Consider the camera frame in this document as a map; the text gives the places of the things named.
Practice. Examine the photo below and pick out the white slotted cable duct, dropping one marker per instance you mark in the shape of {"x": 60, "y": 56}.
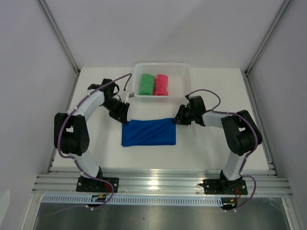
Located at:
{"x": 135, "y": 200}

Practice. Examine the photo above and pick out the aluminium front rail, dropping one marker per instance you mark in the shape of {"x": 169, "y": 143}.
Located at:
{"x": 155, "y": 182}

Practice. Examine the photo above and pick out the green microfiber towel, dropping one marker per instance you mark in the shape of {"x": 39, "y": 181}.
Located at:
{"x": 146, "y": 86}

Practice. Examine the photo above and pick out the aluminium frame post right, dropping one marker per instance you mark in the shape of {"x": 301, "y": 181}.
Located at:
{"x": 274, "y": 25}

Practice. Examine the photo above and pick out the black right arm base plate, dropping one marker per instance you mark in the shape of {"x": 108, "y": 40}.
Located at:
{"x": 222, "y": 186}

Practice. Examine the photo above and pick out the blue microfiber towel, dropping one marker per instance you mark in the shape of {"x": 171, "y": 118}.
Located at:
{"x": 160, "y": 132}

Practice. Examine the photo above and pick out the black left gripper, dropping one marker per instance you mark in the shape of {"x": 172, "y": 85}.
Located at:
{"x": 122, "y": 115}

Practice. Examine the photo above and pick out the pink microfiber towel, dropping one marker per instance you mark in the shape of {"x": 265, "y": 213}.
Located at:
{"x": 160, "y": 85}

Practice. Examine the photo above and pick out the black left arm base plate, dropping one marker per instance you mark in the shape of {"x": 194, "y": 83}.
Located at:
{"x": 93, "y": 186}

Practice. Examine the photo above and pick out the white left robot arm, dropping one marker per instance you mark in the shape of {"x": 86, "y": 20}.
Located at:
{"x": 71, "y": 135}

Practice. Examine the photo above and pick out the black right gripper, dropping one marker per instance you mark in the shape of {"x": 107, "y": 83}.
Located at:
{"x": 179, "y": 119}

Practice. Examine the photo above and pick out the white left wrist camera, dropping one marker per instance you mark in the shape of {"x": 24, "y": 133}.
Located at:
{"x": 126, "y": 95}

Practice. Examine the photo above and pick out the aluminium frame post left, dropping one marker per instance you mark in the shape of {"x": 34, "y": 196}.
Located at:
{"x": 58, "y": 35}

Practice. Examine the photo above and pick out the aluminium frame post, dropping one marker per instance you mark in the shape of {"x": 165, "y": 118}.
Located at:
{"x": 58, "y": 35}
{"x": 274, "y": 25}

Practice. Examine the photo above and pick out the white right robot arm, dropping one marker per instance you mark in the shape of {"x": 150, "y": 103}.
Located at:
{"x": 241, "y": 133}

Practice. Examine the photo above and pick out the white plastic basket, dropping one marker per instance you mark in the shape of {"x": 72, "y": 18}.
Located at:
{"x": 179, "y": 80}

